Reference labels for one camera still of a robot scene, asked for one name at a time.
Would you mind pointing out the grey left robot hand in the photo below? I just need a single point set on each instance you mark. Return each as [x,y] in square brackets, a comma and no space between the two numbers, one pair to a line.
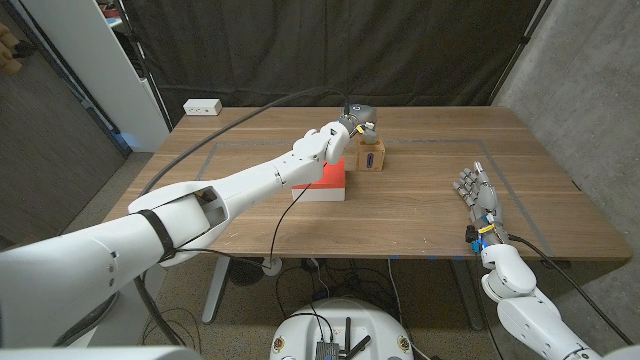
[362,117]

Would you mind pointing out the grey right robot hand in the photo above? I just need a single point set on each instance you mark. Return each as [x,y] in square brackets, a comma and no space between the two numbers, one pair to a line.
[484,200]

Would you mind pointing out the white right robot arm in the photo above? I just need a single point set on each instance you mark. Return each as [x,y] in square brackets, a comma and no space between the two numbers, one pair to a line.
[530,315]

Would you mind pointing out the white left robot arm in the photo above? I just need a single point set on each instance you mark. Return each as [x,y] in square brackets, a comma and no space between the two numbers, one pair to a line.
[200,210]

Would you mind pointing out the small wooden slot box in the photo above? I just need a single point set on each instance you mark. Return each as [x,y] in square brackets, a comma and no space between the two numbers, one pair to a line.
[370,160]

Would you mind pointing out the white box with red lid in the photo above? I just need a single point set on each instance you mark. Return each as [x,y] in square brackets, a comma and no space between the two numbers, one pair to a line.
[330,187]

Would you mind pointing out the small grey electronics box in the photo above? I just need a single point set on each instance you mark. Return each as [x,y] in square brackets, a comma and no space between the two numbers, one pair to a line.
[327,351]

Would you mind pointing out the black curtain backdrop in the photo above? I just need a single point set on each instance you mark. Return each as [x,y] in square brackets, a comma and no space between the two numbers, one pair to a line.
[400,50]

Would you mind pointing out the grey table leg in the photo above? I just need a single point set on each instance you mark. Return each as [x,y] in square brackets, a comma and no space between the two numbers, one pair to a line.
[467,300]

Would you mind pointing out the black backdrop stand pole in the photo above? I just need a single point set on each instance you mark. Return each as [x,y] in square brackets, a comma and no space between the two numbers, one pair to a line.
[520,45]
[145,70]

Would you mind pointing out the white power strip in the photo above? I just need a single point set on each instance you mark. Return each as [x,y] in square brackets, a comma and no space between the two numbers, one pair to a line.
[202,107]

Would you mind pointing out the white round floor disc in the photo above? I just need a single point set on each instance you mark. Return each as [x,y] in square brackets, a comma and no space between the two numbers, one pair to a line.
[271,266]

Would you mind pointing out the black upright antenna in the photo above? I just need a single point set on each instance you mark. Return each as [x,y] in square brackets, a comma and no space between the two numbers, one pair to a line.
[347,332]

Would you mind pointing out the black slanted antenna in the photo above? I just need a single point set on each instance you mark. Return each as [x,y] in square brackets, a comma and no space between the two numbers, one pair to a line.
[359,346]

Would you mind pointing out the black floor fan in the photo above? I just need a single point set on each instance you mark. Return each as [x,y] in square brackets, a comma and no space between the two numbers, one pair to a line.
[246,272]

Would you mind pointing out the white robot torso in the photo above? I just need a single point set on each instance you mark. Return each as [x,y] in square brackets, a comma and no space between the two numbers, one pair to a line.
[300,330]

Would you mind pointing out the white table leg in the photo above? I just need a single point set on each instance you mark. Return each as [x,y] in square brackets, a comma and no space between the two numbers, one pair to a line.
[216,290]

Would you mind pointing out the white cabinet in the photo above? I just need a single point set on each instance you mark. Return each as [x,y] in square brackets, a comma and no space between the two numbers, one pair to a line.
[100,65]

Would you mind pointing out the tan wooden object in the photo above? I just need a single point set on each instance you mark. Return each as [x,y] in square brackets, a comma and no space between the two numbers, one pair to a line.
[7,50]

